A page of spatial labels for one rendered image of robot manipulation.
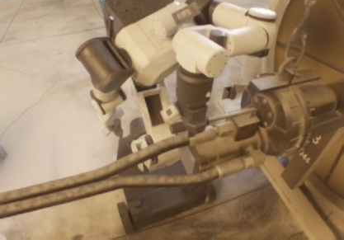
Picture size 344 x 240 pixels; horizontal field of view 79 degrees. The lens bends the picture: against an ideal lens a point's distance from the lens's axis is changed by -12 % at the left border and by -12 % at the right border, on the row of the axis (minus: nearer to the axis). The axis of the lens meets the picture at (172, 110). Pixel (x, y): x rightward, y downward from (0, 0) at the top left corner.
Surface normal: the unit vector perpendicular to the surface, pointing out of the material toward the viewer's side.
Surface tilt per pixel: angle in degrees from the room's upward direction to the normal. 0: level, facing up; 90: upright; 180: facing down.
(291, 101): 25
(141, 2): 36
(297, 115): 48
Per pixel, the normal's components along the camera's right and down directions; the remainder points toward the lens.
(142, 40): 0.25, -0.22
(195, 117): 0.34, 0.65
